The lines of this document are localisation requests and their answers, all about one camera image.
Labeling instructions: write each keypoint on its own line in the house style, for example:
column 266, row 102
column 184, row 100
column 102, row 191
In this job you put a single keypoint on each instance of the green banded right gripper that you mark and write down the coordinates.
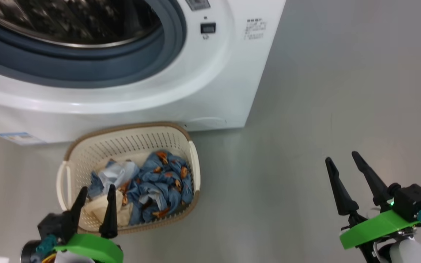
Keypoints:
column 375, row 226

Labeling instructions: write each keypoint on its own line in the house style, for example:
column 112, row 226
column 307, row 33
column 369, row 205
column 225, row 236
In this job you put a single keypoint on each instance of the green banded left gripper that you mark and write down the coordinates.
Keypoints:
column 90, row 248

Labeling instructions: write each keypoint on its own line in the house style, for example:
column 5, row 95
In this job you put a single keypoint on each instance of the cream garment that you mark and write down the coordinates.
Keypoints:
column 95, row 212

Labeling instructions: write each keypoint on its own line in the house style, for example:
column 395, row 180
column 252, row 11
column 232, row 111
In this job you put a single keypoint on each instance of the light grey garment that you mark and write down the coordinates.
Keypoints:
column 119, row 173

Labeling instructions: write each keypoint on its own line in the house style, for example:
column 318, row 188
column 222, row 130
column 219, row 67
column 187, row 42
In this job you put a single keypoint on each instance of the blue orange patterned garment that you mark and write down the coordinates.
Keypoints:
column 163, row 190

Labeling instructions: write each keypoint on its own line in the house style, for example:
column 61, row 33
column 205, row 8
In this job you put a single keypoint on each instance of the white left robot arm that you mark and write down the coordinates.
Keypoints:
column 69, row 257

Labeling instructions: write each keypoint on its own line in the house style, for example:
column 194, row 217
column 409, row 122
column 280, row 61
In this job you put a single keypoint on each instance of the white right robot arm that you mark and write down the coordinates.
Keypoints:
column 409, row 252

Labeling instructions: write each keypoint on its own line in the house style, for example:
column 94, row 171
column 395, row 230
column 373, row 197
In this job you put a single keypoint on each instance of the cream perforated laundry basket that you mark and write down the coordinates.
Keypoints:
column 130, row 140

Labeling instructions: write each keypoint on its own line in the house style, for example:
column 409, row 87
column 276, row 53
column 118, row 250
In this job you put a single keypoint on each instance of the white washing machine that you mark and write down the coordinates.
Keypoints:
column 210, row 73

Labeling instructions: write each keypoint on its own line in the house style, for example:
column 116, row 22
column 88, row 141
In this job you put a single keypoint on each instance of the black door latch socket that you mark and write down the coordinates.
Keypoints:
column 208, row 28

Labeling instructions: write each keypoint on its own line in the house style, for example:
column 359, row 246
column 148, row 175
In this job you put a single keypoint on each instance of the blue energy label sticker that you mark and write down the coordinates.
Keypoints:
column 20, row 138

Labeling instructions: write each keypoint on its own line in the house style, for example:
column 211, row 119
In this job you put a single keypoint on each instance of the round white filter cover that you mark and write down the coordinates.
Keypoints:
column 205, row 123

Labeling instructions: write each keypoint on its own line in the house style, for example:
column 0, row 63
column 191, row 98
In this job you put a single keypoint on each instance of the printed text label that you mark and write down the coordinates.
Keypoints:
column 255, row 29

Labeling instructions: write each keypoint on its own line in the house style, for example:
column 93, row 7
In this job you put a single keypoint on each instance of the grey warning sticker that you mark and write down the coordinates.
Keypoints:
column 197, row 3

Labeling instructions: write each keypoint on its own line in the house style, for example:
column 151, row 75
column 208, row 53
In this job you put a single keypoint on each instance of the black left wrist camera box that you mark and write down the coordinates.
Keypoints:
column 51, row 226

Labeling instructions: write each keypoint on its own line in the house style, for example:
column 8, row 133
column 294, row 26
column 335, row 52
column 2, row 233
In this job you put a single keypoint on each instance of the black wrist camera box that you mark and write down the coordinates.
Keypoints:
column 51, row 226
column 413, row 201

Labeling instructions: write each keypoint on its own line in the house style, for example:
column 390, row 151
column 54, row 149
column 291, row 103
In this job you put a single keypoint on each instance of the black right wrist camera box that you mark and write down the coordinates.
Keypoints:
column 413, row 201

